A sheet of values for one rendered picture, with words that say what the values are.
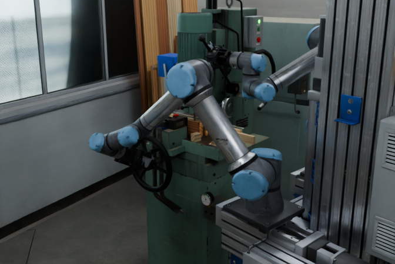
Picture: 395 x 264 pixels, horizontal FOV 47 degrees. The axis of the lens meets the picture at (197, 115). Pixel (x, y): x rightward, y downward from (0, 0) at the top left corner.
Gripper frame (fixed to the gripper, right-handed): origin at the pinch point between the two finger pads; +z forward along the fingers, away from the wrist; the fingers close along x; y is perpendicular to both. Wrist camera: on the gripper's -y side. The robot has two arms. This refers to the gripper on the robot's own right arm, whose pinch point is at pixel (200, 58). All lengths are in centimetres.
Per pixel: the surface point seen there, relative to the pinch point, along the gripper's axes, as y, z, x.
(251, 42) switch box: -22.8, -4.0, -29.5
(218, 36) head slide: -8.5, 5.5, -20.2
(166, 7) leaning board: -79, 146, -101
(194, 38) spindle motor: 3.6, 7.2, -8.4
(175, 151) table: -21.8, 4.4, 40.8
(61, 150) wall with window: -67, 142, 51
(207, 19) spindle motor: 5.9, 3.7, -19.1
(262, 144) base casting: -68, -10, 7
